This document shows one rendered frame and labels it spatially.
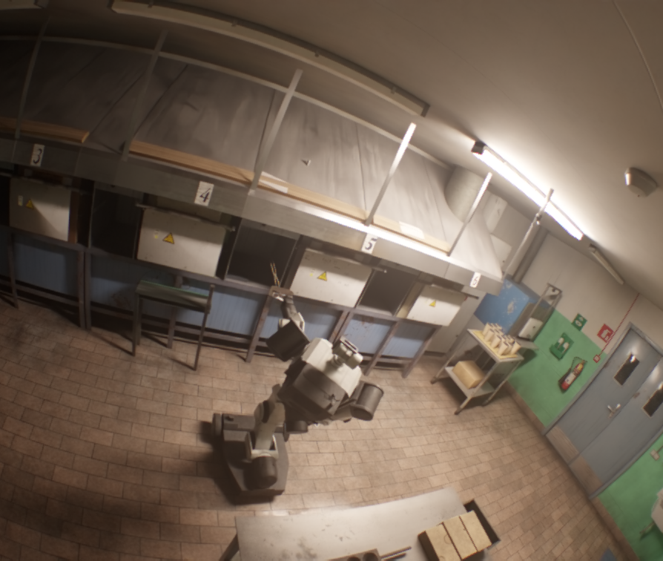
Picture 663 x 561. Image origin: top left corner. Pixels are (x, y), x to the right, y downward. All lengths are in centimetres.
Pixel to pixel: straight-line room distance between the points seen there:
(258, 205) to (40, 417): 220
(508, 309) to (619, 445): 262
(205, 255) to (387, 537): 207
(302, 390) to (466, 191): 262
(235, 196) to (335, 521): 184
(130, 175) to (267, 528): 197
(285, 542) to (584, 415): 442
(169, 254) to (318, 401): 160
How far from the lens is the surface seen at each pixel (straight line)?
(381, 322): 327
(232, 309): 280
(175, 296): 256
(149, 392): 271
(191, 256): 236
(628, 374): 489
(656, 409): 486
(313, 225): 211
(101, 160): 215
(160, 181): 204
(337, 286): 259
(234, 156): 220
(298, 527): 141
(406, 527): 165
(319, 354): 128
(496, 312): 467
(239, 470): 222
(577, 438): 515
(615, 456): 504
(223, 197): 200
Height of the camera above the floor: 211
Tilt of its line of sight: 23 degrees down
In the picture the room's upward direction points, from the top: 25 degrees clockwise
